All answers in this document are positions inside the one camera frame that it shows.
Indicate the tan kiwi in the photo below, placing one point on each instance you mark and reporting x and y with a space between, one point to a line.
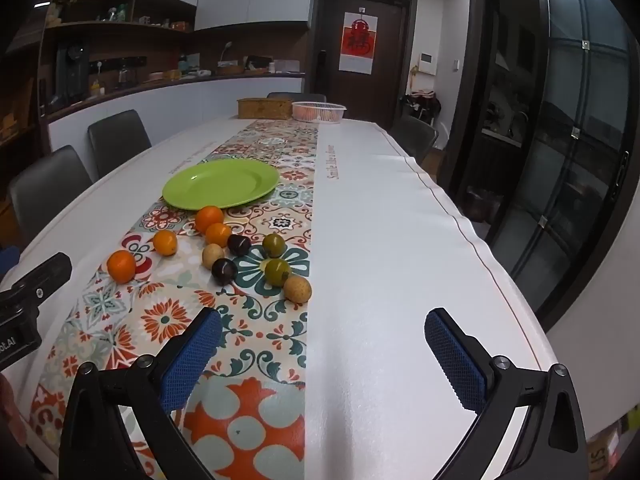
297 289
212 256

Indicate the small orange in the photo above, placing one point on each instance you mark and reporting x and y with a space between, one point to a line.
165 242

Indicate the black coffee machine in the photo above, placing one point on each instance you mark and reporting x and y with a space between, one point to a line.
72 72

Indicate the white patterned tablecloth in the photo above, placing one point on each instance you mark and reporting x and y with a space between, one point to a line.
380 240

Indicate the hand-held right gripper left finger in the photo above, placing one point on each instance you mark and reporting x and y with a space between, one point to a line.
192 355

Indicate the woven rectangular box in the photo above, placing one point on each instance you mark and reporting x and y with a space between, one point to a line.
264 108

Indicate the white wall intercom panel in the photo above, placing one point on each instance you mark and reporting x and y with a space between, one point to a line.
426 64

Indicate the green plate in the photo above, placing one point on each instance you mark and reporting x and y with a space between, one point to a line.
220 185

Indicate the pile of clothes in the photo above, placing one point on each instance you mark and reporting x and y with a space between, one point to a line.
422 105

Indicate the dark purple plum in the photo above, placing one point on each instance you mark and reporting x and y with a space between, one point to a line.
224 271
239 244

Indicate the glass kettle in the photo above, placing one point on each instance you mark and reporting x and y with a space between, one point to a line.
125 74

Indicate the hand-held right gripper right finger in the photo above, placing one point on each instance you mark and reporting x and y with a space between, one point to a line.
457 355

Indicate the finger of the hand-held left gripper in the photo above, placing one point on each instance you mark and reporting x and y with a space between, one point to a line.
47 272

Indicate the grey dining chair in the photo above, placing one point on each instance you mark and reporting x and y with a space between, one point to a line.
296 96
47 185
415 135
119 137

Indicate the green persimmon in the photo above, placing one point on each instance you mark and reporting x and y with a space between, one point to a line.
273 244
277 271

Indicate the white kitchen counter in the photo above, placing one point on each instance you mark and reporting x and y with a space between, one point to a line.
190 100

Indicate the large orange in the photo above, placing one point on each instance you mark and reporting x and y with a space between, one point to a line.
209 217

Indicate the dark wooden door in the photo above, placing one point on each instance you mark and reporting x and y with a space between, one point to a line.
390 85

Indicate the red wall poster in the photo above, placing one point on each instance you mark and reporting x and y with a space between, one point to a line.
357 42

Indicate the cardboard box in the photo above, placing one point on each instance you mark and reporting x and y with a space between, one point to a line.
607 447

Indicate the pink plastic basket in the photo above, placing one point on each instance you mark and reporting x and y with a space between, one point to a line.
318 112

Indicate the glass sliding door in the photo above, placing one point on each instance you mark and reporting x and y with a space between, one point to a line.
575 110

